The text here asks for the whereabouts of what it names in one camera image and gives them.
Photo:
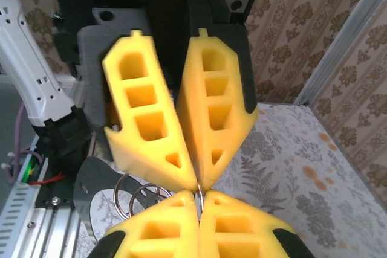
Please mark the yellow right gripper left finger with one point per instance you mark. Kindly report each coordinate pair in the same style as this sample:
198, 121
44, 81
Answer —
187, 234

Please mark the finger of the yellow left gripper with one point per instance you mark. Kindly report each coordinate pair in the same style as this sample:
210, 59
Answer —
193, 125
145, 155

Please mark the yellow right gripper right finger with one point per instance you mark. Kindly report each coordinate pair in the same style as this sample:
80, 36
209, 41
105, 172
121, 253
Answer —
207, 240

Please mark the metal keyring bunch with keys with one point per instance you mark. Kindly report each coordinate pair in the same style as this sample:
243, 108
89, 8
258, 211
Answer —
199, 205

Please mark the dark grey metal key fob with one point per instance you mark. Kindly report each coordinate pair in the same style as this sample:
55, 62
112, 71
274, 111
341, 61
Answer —
79, 206

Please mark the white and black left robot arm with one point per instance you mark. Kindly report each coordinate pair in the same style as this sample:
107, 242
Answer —
30, 58

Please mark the floral patterned table cover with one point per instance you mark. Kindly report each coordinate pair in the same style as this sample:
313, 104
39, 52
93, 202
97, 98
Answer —
302, 179

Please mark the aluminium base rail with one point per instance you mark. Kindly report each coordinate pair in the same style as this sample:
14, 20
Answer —
45, 240

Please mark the aluminium frame post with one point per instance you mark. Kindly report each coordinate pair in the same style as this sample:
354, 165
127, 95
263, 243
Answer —
344, 37

